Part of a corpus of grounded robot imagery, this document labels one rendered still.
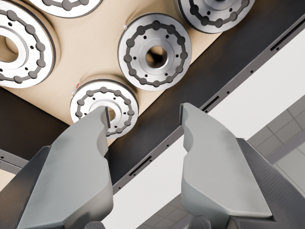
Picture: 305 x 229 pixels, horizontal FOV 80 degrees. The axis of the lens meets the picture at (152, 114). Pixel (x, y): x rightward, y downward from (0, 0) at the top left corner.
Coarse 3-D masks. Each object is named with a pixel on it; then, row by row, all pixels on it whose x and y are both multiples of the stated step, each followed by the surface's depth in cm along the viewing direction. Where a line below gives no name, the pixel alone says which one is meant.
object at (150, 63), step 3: (162, 48) 26; (162, 51) 27; (165, 51) 25; (162, 54) 27; (165, 54) 26; (162, 57) 27; (165, 57) 26; (147, 60) 28; (159, 60) 27; (162, 60) 26; (165, 60) 25; (150, 63) 27; (153, 63) 27; (156, 63) 27; (159, 63) 27; (162, 63) 26; (153, 66) 26; (156, 66) 26; (159, 66) 26
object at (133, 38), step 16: (144, 16) 22; (160, 16) 22; (128, 32) 23; (144, 32) 23; (160, 32) 23; (176, 32) 24; (128, 48) 24; (176, 48) 25; (128, 64) 25; (176, 64) 26; (128, 80) 26; (144, 80) 27; (160, 80) 27; (176, 80) 27
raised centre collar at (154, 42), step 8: (152, 40) 23; (160, 40) 23; (144, 48) 23; (168, 48) 24; (144, 56) 24; (168, 56) 24; (144, 64) 24; (168, 64) 25; (152, 72) 25; (160, 72) 25
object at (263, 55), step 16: (304, 16) 18; (288, 32) 19; (272, 48) 20; (256, 64) 20; (240, 80) 21; (208, 96) 22; (224, 96) 22; (208, 112) 22; (176, 128) 23; (0, 144) 21; (160, 144) 24; (16, 160) 22; (144, 160) 25; (128, 176) 26
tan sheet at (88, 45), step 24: (24, 0) 22; (120, 0) 24; (144, 0) 24; (168, 0) 24; (72, 24) 24; (96, 24) 24; (120, 24) 25; (72, 48) 26; (96, 48) 26; (192, 48) 28; (72, 72) 27; (96, 72) 28; (120, 72) 28; (24, 96) 28; (48, 96) 28; (144, 96) 31; (72, 120) 31
